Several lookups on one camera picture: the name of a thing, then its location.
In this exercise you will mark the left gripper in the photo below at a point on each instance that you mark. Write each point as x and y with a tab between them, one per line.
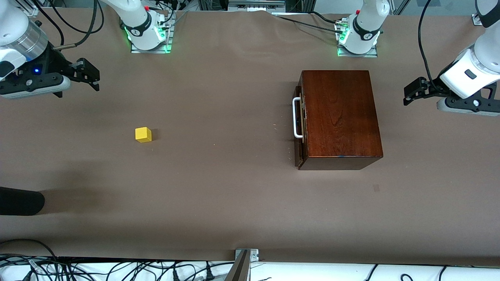
433	88

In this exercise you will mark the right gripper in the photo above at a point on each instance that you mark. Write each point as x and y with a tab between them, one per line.
54	62

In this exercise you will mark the yellow block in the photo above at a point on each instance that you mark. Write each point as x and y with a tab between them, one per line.
143	134

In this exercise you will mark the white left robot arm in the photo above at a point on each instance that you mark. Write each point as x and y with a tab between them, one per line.
367	27

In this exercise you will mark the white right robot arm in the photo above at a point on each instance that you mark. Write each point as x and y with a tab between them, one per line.
140	31

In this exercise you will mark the dark brown wooden cabinet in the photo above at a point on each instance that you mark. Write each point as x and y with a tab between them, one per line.
340	117

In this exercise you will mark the black cylindrical object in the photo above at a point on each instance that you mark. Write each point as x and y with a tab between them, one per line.
19	201

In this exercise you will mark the silver electronics box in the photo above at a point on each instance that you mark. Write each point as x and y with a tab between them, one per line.
256	4

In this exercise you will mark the brown table cover sheet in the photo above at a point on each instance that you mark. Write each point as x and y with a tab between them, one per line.
234	195

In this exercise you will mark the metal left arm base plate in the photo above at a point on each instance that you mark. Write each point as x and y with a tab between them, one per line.
357	55

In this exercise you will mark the aluminium frame rail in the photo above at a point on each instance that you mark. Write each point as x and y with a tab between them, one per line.
33	11
477	19

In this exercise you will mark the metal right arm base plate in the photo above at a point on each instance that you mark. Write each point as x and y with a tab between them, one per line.
166	43

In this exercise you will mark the silver metal bracket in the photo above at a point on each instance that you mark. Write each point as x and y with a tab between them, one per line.
254	254

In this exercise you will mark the dark grey metal post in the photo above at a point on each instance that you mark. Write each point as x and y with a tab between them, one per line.
239	269

